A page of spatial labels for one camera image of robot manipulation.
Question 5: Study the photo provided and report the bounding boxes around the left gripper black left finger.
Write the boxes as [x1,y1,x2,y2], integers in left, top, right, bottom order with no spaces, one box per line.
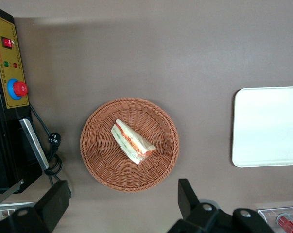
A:
[34,179,72,233]

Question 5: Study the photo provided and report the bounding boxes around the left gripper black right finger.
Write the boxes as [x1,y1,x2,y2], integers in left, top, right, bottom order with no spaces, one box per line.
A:
[177,178,201,220]

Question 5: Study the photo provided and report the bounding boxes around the triangle sandwich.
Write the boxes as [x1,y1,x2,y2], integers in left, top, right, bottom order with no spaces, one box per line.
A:
[110,118,156,165]

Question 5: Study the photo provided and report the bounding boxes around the round brown wicker basket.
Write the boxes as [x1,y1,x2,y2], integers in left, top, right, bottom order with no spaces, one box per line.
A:
[80,97,180,193]

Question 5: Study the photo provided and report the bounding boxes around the beige rectangular tray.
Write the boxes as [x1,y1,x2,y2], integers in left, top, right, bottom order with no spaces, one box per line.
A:
[231,86,293,168]

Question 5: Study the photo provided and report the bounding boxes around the black sealing machine yellow panel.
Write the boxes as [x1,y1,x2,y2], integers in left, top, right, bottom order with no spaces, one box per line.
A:
[0,3,44,211]

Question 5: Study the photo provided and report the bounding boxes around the clear acrylic bottle rack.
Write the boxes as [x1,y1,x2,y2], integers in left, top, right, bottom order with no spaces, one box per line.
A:
[257,206,293,233]

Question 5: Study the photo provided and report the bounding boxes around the red cola bottle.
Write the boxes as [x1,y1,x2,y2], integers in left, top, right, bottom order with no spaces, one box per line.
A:
[276,213,293,233]

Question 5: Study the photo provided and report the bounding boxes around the white wire rack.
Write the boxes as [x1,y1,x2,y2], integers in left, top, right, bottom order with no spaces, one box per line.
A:
[0,201,36,224]

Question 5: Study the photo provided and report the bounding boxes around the black power cable with plug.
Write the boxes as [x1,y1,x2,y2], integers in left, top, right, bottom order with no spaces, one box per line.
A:
[28,104,73,197]

